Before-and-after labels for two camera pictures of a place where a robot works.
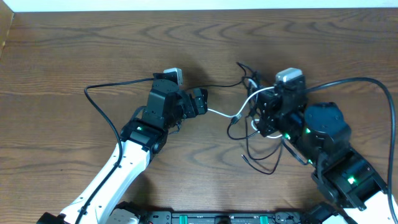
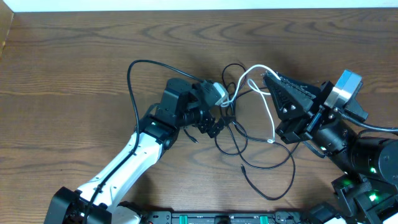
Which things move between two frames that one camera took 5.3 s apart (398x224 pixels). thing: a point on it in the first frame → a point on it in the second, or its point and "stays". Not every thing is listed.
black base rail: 264,217 stays
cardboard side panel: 7,15 stays
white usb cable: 245,105 → 241,76
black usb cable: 235,120 → 263,140
